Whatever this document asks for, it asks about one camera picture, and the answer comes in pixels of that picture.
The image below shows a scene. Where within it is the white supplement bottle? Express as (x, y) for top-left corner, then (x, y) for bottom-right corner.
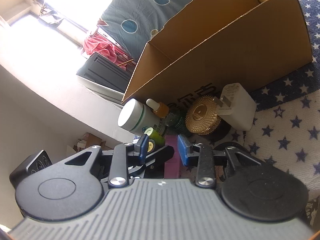
(117, 99), (167, 136)

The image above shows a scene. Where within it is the black folded panel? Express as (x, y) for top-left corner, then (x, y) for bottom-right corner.
(77, 52), (134, 93)

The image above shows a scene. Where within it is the brown cardboard box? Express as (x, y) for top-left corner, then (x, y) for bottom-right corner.
(123, 0), (312, 108)

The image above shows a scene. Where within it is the green dropper bottle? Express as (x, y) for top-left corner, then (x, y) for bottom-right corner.
(146, 99), (193, 137)

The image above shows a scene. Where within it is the green black tube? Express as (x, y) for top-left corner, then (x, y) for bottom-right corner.
(144, 127), (165, 153)

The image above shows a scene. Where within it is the red hanging cloth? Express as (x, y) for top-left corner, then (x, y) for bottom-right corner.
(82, 33), (133, 68)

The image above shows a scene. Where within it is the blue hanging bedsheet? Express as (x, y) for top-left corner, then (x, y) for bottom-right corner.
(98, 0), (192, 61)

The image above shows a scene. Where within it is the pink silicone bowl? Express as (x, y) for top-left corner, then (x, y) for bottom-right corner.
(164, 134), (181, 179)

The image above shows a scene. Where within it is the star pattern table cloth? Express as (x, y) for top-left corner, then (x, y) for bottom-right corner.
(178, 0), (320, 228)

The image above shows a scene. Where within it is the black tape roll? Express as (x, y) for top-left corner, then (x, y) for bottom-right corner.
(214, 141), (249, 153)

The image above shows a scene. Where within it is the gold lid dark jar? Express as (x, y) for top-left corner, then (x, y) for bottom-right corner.
(185, 95), (231, 142)

